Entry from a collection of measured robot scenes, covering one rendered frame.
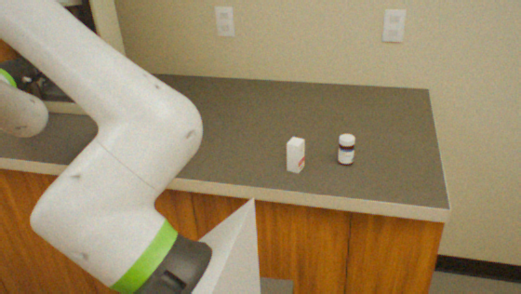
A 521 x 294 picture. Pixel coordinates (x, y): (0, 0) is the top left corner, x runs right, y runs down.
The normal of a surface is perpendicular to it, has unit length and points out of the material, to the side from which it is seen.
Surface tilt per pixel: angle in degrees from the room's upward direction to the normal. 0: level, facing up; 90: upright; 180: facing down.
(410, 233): 90
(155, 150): 72
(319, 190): 7
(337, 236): 90
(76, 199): 58
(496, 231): 90
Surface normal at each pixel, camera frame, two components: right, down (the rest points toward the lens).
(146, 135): 0.16, -0.08
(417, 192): -0.04, -0.85
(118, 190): 0.36, 0.10
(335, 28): -0.25, 0.52
